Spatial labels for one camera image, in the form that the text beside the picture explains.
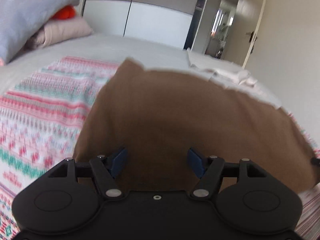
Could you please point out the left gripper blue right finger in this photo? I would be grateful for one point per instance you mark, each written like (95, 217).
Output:
(208, 170)

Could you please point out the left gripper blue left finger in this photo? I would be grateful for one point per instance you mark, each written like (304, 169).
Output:
(105, 170)

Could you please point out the brown coat with fur collar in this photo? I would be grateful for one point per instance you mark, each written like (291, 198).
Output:
(158, 116)

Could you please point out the pink teal patterned blanket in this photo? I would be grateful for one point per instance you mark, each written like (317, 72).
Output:
(42, 117)

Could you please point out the cream folded garment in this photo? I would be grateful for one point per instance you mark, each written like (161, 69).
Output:
(221, 68)

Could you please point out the grey bed sheet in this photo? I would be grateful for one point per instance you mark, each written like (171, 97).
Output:
(115, 49)

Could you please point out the light pink folded bedding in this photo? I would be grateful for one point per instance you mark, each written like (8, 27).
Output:
(56, 31)

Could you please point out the orange plush item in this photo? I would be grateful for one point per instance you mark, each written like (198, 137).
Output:
(65, 13)

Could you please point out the white grey sliding wardrobe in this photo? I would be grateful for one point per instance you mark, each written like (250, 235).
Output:
(161, 21)

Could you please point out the white room door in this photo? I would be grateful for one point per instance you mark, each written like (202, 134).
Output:
(243, 32)

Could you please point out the blue pink folded blanket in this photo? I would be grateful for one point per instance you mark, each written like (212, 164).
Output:
(21, 19)

